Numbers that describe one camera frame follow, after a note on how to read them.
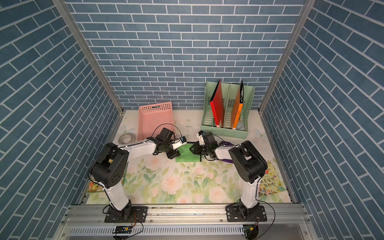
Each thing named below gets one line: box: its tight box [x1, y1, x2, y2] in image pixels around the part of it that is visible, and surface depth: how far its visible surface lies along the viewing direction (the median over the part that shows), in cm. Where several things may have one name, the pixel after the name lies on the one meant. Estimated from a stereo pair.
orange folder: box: [231, 80, 244, 130], surface depth 89 cm
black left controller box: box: [112, 225, 133, 234], surface depth 73 cm
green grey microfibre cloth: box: [175, 143, 201, 163], surface depth 93 cm
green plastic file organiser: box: [200, 81, 255, 139], surface depth 105 cm
